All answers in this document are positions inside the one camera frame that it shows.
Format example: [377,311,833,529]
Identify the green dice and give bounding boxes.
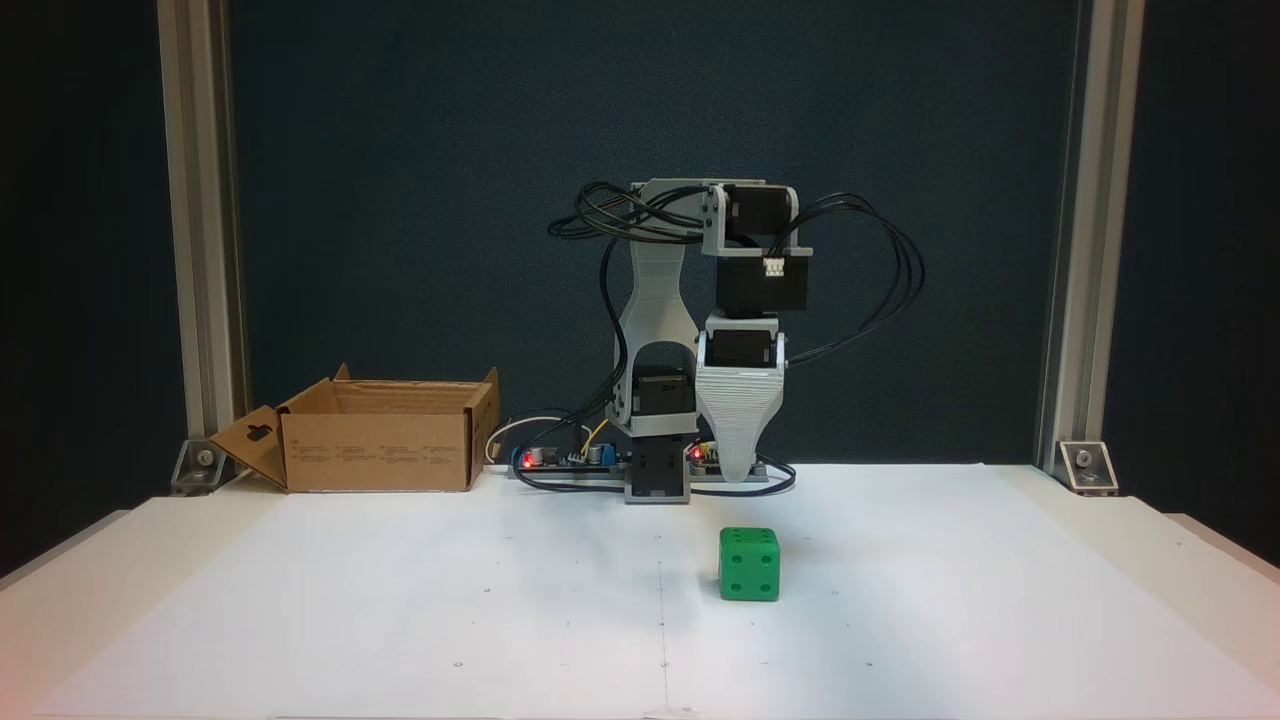
[718,527,781,603]

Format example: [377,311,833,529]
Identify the aluminium frame post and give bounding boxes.
[157,0,249,471]
[1035,0,1146,473]

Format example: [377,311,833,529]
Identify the black servo cable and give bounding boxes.
[547,181,707,247]
[575,240,643,446]
[768,193,927,367]

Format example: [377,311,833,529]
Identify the metal corner bracket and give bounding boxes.
[1057,440,1120,494]
[172,438,227,496]

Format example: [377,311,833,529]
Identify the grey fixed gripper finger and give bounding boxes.
[697,371,786,485]

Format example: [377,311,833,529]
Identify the black power cable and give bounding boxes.
[520,458,798,496]

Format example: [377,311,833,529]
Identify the grey base plate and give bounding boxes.
[508,460,771,484]

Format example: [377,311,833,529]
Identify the white cable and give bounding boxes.
[486,416,567,467]

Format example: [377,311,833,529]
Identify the brown cardboard box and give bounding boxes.
[208,363,501,493]

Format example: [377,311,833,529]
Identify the motor controller circuit board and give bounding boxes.
[690,440,759,469]

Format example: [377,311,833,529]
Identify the blue power converter board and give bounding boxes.
[512,444,626,471]

